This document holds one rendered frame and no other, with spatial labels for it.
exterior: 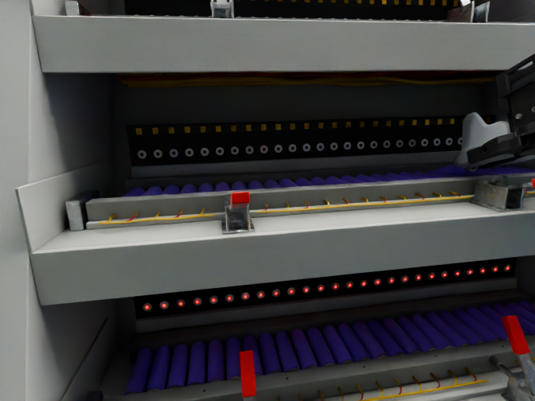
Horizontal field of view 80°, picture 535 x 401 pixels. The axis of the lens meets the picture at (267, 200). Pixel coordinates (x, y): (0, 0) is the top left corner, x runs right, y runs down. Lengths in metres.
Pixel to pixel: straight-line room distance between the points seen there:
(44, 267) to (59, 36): 0.19
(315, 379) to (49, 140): 0.34
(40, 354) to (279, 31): 0.34
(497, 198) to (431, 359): 0.18
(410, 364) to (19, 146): 0.41
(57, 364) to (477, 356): 0.41
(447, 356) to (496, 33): 0.35
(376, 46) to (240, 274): 0.26
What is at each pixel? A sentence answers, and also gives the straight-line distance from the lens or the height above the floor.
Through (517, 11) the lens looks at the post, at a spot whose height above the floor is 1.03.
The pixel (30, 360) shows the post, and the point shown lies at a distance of 0.32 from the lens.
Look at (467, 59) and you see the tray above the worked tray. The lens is 0.42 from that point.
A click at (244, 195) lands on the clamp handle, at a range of 0.21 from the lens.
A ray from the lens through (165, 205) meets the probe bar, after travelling 0.32.
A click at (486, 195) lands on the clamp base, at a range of 0.40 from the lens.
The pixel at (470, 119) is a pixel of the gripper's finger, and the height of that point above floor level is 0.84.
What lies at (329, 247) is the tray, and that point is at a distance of 0.29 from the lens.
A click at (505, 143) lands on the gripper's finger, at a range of 0.38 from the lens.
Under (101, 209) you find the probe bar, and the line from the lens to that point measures 0.33.
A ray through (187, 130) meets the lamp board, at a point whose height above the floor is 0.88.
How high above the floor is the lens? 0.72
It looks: 7 degrees up
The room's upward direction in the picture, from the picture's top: 5 degrees counter-clockwise
